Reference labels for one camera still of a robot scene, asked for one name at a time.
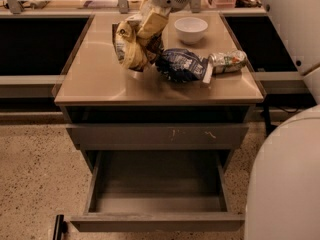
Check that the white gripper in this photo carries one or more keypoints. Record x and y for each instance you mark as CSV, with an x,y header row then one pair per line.
x,y
156,22

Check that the brown and yellow chip bag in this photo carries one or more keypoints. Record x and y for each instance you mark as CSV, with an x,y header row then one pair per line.
x,y
132,52

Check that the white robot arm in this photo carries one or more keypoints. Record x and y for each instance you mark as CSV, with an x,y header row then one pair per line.
x,y
283,200

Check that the blue chip bag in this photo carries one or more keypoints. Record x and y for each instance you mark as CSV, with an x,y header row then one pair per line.
x,y
182,65

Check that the closed top drawer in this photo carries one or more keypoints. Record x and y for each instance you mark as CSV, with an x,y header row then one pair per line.
x,y
157,136

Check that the open middle drawer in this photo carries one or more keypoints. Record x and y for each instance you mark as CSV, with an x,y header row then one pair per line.
x,y
145,191

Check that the white bowl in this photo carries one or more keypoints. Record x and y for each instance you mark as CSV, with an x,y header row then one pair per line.
x,y
190,30

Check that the black table leg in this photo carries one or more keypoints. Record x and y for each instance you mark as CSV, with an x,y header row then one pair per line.
x,y
267,119

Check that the black handle bar at floor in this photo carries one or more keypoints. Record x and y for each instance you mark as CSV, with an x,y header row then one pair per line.
x,y
59,227

